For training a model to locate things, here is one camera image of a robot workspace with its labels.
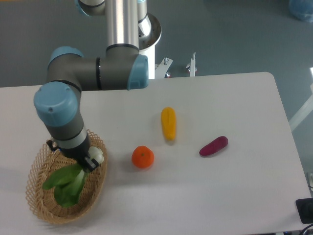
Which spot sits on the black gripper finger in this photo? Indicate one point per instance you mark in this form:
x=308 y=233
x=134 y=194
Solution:
x=89 y=164

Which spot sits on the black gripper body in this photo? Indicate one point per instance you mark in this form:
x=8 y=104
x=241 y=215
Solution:
x=74 y=146

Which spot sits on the green bok choy vegetable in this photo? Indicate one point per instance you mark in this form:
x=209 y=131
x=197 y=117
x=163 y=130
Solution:
x=68 y=183

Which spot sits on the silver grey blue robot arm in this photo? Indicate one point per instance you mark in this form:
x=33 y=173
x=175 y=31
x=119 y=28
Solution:
x=69 y=73

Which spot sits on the woven wicker basket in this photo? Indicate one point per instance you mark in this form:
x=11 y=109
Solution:
x=42 y=203

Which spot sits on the orange tangerine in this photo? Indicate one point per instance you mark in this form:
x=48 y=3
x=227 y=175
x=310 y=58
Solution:
x=142 y=157

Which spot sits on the yellow corn cob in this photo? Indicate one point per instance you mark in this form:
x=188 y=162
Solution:
x=168 y=123

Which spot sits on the purple sweet potato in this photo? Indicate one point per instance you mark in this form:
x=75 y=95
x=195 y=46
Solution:
x=215 y=146

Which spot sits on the black device at table edge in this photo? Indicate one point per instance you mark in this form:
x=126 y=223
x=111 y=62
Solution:
x=305 y=210

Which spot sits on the blue plastic bag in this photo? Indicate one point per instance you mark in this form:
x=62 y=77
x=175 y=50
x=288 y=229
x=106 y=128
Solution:
x=302 y=9

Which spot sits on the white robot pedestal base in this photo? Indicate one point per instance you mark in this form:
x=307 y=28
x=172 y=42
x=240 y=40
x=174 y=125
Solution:
x=149 y=35

